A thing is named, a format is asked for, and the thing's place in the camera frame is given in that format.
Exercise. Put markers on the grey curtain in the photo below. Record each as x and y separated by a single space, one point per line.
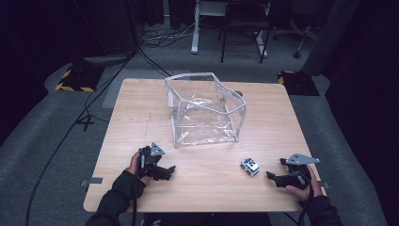
332 34

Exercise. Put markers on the round dark table grommet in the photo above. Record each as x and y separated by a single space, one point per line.
239 93

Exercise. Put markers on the white desk frame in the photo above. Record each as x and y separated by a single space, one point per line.
195 31

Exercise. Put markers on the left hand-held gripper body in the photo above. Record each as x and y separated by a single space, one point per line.
147 161

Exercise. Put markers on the grey tape strip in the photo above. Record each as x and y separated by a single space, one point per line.
325 185
92 181

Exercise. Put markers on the black metal chair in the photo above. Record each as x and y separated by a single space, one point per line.
244 22

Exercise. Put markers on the person's right hand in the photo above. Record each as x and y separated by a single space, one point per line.
313 190

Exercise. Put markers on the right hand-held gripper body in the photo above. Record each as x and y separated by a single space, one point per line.
301 174

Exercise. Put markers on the clear plastic bag white trim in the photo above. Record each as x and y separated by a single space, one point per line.
204 125

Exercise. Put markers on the white toy car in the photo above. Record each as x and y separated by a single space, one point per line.
250 166

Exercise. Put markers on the office swivel chair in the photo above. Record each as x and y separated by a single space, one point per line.
298 34

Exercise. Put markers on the person's left hand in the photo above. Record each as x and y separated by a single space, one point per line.
133 164

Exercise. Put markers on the black yellow striped base plate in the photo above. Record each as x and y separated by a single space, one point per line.
80 78
298 83

